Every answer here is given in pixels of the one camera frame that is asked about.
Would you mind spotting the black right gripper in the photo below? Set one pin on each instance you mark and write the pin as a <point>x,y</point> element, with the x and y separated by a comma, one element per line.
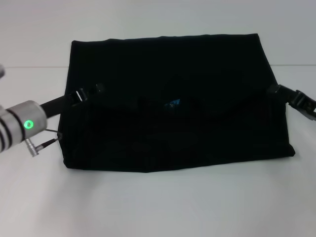
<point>311,114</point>

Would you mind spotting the black shirt with FREE print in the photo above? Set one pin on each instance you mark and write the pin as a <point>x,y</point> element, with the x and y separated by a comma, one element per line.
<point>172,128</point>

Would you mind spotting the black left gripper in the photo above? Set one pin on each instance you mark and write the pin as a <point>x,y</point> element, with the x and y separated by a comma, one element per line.
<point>55,105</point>

